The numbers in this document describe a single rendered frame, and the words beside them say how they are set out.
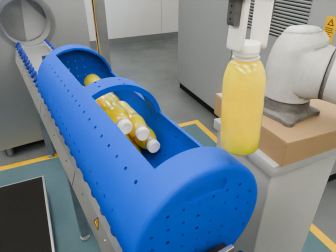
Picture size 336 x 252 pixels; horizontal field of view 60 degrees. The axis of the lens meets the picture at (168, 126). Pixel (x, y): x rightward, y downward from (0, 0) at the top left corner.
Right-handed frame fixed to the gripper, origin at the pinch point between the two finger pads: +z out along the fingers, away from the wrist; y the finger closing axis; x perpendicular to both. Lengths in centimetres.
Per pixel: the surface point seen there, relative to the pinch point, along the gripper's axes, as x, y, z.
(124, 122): -31.8, 8.0, 29.7
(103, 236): -23, 21, 57
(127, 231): -0.4, 21.0, 30.9
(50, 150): -195, 17, 138
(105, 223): -23, 19, 53
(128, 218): -1.5, 20.3, 29.3
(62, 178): -162, 15, 145
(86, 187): -39, 20, 53
